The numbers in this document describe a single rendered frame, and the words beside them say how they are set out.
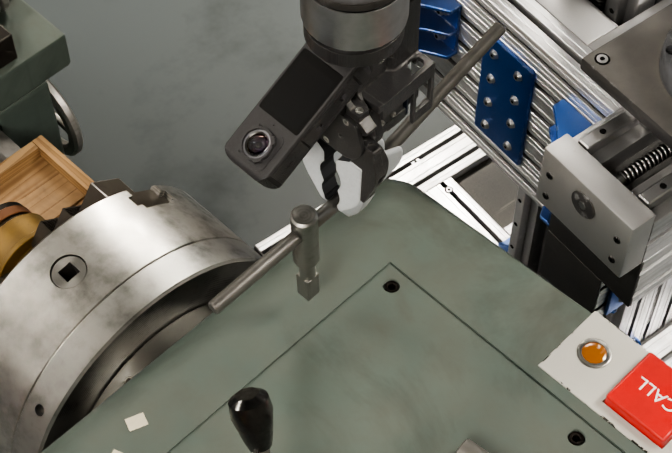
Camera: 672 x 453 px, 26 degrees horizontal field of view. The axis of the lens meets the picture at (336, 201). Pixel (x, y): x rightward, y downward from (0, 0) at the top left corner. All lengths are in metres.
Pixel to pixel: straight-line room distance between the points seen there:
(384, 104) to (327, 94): 0.05
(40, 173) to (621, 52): 0.73
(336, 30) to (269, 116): 0.09
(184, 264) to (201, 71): 1.80
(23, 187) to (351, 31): 0.92
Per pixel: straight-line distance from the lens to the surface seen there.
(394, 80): 1.06
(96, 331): 1.29
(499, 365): 1.23
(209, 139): 2.98
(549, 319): 1.26
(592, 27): 1.73
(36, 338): 1.32
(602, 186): 1.53
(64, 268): 1.33
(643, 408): 1.22
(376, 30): 0.98
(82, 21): 3.23
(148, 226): 1.35
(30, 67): 1.92
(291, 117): 1.02
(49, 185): 1.83
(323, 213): 1.15
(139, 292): 1.30
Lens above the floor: 2.32
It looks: 54 degrees down
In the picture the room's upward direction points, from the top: straight up
